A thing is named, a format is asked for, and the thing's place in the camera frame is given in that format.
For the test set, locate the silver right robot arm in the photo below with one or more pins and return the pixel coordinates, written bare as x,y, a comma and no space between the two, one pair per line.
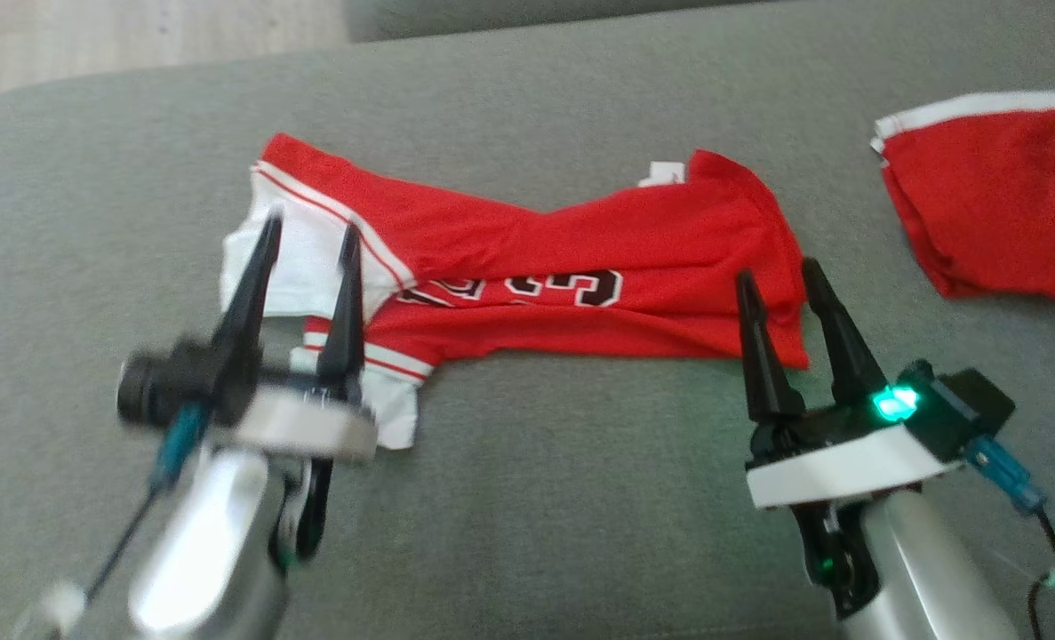
927,578

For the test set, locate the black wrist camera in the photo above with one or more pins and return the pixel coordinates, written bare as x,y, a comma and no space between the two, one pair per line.
963,409
171,378

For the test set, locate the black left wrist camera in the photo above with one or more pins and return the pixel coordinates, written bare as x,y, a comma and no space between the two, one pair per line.
171,378

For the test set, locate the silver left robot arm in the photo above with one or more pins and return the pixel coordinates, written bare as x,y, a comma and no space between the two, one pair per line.
198,551

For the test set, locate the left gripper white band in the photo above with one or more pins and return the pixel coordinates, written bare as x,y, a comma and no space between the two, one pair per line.
305,427

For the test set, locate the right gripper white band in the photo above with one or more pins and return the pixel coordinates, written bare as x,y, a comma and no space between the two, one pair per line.
847,462

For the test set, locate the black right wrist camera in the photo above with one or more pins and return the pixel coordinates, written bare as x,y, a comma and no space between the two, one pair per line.
963,409

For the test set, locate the red shorts white trim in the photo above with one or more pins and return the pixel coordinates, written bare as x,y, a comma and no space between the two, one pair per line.
998,204

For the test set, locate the red basketball jersey white sleeves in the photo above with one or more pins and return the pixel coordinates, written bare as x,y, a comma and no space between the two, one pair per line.
580,240

